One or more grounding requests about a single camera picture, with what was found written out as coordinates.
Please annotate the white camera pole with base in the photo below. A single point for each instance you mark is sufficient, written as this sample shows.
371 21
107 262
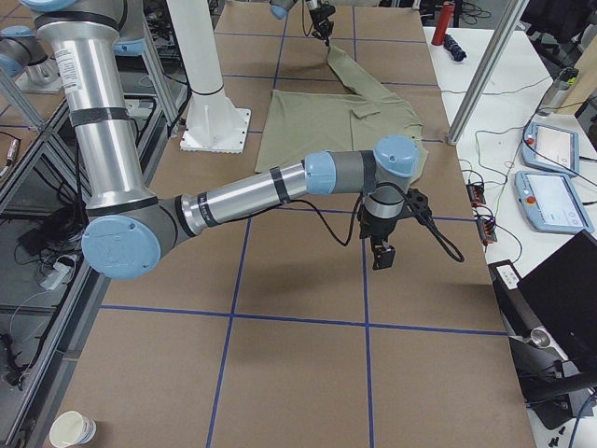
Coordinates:
213 123

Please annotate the black laptop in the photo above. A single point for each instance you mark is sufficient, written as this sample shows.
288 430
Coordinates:
561 291

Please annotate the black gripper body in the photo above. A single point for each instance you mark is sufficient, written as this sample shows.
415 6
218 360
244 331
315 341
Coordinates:
321 15
378 229

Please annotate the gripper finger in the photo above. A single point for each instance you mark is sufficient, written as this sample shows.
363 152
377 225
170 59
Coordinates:
323 33
383 254

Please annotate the near teach pendant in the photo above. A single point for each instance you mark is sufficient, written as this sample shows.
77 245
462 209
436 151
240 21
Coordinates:
550 203

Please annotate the red cylinder bottle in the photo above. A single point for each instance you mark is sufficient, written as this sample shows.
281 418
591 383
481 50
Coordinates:
443 22

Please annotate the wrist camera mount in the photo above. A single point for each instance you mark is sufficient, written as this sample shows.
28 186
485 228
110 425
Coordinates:
416 205

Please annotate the far teach pendant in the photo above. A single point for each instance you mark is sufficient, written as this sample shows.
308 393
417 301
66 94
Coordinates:
550 148

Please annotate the teach pendant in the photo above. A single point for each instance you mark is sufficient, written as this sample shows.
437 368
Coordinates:
550 203
550 148

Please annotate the aluminium frame post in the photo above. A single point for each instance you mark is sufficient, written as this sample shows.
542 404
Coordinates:
487 64

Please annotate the paper cup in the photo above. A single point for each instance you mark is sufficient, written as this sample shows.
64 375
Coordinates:
70 429

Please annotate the olive green long-sleeve shirt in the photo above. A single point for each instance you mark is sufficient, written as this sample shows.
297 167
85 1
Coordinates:
299 123

